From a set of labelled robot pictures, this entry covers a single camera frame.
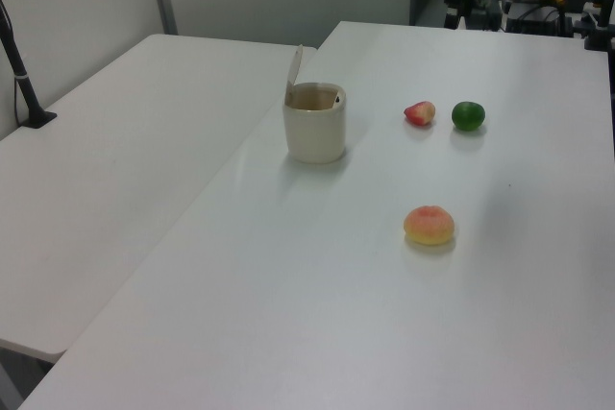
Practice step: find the cream garbage bin with lid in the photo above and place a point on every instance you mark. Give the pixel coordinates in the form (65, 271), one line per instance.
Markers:
(314, 136)

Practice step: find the peach fruit toy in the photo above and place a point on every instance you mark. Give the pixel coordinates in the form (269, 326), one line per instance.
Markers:
(428, 225)

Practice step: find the bitten red apple toy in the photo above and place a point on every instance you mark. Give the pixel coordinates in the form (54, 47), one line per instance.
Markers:
(419, 113)

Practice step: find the green round fruit toy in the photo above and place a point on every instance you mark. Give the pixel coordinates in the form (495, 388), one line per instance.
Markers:
(468, 116)

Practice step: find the white folding table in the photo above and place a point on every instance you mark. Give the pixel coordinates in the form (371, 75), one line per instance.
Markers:
(120, 165)

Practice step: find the black equipment box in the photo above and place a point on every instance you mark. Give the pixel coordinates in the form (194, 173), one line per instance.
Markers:
(528, 16)

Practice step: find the black pole with base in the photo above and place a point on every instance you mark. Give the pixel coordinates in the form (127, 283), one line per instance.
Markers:
(24, 83)

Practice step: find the black clamp stand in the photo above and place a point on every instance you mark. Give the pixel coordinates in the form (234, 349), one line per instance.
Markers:
(600, 26)

